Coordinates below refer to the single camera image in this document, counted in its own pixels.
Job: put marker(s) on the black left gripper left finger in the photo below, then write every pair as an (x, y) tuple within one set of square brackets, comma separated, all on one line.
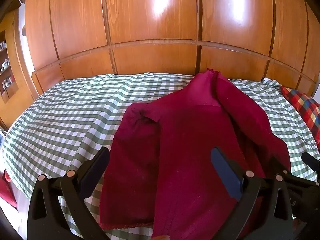
[(46, 219)]

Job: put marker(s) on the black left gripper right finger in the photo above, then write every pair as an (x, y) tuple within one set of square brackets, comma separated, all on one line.
[(274, 219)]

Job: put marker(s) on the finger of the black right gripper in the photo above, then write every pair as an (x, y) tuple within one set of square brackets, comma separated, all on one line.
[(311, 162)]

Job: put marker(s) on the crimson red garment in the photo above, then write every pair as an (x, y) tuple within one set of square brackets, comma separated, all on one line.
[(160, 172)]

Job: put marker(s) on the red cloth at bedside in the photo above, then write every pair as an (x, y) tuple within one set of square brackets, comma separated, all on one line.
[(6, 191)]

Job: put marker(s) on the multicolour plaid pillow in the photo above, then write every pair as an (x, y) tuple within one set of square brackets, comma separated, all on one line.
[(307, 107)]

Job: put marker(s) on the green white checkered bedspread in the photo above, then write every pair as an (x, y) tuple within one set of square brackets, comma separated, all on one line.
[(73, 120)]

